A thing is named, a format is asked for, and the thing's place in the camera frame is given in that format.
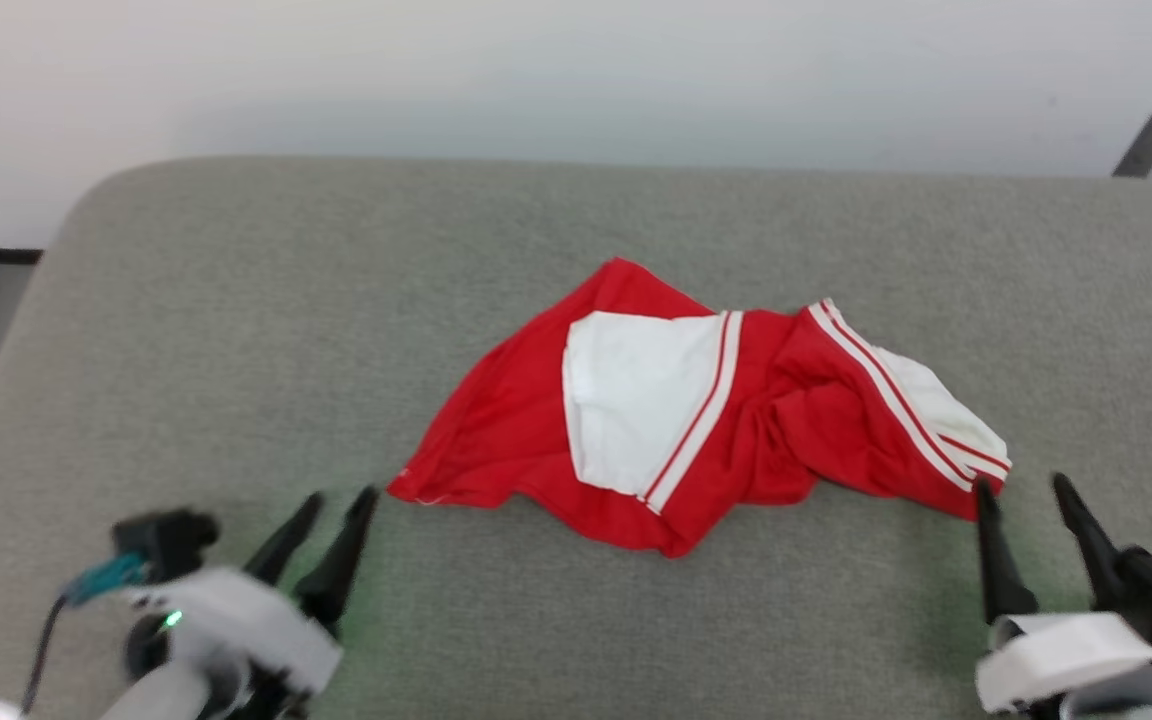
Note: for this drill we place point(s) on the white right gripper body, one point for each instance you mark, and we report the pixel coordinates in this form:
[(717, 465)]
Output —
[(1066, 655)]

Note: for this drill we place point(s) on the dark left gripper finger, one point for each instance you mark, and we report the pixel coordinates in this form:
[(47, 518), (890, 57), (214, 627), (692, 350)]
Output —
[(341, 570), (284, 545)]

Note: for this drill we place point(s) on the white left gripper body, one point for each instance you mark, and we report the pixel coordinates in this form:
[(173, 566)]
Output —
[(236, 620)]

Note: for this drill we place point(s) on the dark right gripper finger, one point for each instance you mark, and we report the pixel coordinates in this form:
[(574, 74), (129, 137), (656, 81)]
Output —
[(1000, 570), (1096, 555)]

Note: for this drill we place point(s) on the red and white garment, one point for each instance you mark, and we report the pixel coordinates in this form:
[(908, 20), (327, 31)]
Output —
[(506, 420)]

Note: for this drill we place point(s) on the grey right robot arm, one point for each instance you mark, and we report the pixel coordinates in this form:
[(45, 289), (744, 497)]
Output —
[(1126, 705)]

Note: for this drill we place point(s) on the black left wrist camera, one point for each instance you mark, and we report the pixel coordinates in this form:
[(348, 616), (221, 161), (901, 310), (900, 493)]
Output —
[(164, 540)]

